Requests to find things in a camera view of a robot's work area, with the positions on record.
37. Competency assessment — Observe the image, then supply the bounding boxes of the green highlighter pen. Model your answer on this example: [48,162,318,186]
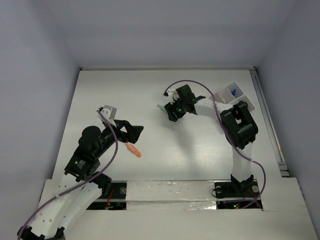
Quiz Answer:
[157,104,166,113]

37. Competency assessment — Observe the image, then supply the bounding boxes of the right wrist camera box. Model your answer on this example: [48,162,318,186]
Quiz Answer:
[163,87,180,104]

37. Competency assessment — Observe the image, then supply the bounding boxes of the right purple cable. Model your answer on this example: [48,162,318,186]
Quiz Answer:
[163,79,267,209]

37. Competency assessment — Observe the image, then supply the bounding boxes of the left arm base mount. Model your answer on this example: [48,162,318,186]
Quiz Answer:
[87,181,127,211]

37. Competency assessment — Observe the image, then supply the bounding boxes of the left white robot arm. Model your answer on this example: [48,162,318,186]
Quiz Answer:
[17,120,144,240]

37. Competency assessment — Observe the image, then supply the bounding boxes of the small blue-capped bottle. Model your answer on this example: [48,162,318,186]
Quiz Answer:
[231,88,237,96]

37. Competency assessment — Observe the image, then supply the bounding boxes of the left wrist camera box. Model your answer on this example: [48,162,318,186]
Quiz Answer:
[96,105,117,127]

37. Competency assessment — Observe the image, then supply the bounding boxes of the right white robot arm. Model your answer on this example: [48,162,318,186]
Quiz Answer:
[162,84,258,196]

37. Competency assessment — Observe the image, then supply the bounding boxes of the white four-compartment organizer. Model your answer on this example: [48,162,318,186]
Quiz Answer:
[214,82,256,112]

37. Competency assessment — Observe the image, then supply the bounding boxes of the purple cable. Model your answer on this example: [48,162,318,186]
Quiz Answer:
[163,79,267,209]
[16,109,119,238]

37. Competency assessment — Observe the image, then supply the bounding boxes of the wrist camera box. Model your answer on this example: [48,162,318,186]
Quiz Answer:
[163,87,180,104]
[96,105,117,127]

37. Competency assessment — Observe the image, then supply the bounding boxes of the orange highlighter pen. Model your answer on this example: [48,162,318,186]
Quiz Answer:
[125,142,142,158]

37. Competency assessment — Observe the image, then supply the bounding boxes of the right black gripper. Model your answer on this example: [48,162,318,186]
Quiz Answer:
[164,95,187,122]

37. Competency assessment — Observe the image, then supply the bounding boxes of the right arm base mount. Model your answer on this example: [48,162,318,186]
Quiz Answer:
[211,175,263,210]

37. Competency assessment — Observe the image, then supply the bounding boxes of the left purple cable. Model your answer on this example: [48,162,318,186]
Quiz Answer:
[16,109,119,238]

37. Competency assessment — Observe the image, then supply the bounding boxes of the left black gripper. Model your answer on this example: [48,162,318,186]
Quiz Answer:
[95,117,143,157]

